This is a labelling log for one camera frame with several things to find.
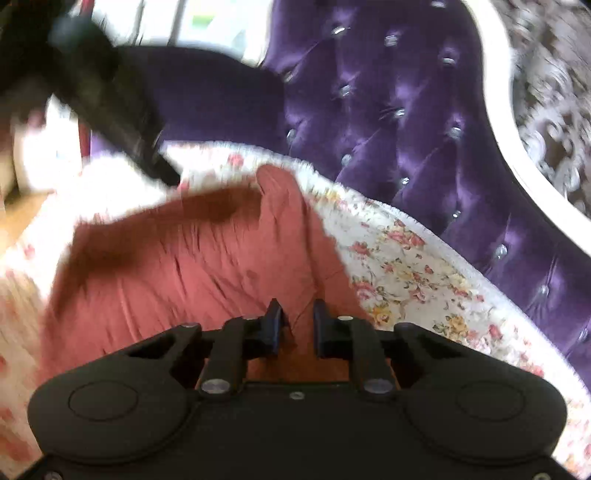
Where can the floral bedsheet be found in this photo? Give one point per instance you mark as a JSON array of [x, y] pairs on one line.
[[415, 281]]

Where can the purple tufted headboard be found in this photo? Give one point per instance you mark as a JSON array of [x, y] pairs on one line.
[[406, 124]]

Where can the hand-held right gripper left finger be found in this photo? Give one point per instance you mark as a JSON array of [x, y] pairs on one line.
[[273, 330]]

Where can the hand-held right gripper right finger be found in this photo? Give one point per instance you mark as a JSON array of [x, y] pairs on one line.
[[321, 330]]

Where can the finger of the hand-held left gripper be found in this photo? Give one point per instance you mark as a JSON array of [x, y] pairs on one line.
[[159, 168]]

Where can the red pants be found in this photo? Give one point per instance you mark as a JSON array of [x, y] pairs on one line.
[[194, 272]]

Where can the brown patterned curtain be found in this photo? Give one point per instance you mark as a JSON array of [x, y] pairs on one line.
[[551, 87]]

